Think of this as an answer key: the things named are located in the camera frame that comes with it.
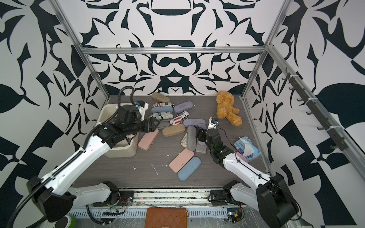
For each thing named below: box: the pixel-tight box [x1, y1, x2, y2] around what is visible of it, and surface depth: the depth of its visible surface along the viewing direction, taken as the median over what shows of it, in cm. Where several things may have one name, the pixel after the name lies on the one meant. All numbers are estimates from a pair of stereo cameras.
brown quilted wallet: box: [144, 207, 188, 228], surface depth 69 cm
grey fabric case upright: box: [186, 125, 197, 152], surface depth 91 cm
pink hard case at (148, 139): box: [137, 128, 160, 152], surface depth 95 cm
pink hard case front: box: [169, 147, 195, 173], surface depth 87 cm
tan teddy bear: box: [215, 90, 243, 126], surface depth 104 cm
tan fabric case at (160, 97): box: [151, 92, 171, 103], surface depth 118 cm
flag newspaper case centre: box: [169, 111, 191, 126], surface depth 104 cm
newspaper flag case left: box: [148, 112, 174, 121], surface depth 102 cm
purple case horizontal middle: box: [182, 118, 207, 129], surface depth 104 cm
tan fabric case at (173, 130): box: [162, 123, 186, 137], surface depth 98 cm
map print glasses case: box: [180, 132, 188, 149], surface depth 93 cm
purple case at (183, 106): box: [173, 100, 194, 114], surface depth 113 cm
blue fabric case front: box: [177, 156, 202, 181], surface depth 84 cm
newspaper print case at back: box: [152, 102, 175, 108], surface depth 113 cm
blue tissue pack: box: [233, 136, 262, 163], surface depth 87 cm
